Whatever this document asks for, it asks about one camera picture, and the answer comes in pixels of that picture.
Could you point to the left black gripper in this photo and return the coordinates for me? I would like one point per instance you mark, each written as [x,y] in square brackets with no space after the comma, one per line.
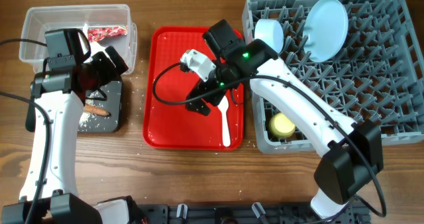
[109,71]

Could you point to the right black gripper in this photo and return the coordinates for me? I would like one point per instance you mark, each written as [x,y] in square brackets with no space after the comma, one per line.
[201,107]

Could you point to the brown carrot piece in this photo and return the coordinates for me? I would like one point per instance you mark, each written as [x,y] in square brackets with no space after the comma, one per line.
[95,110]

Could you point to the white rice pile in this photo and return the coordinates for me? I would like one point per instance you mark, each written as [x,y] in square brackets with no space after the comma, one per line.
[87,117]

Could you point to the yellow plastic cup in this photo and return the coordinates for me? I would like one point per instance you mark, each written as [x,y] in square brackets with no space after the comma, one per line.
[280,126]

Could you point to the light blue bowl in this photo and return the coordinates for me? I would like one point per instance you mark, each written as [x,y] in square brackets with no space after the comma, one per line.
[271,32]

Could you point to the light blue plate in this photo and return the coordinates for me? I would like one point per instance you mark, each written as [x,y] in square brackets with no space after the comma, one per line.
[325,29]

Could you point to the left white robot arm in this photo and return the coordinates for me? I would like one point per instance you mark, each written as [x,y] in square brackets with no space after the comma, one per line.
[50,185]

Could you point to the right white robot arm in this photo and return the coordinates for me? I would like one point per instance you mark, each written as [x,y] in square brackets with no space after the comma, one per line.
[351,152]

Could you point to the black waste tray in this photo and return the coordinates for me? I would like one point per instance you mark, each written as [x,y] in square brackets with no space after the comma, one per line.
[109,118]

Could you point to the grey dishwasher rack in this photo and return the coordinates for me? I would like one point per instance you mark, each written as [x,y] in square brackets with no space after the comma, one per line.
[378,73]

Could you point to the white plastic spoon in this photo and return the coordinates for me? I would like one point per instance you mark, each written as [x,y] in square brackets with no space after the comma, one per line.
[223,108]

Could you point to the crumpled white tissue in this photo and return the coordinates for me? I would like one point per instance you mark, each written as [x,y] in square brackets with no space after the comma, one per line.
[95,46]

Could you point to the red patterned wrapper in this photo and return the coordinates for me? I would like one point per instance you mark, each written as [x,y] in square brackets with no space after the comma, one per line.
[98,34]

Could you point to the red plastic tray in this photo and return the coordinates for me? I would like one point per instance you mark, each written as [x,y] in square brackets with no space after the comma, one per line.
[174,127]

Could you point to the clear plastic bin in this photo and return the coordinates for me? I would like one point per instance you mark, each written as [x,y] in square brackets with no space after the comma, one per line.
[39,20]

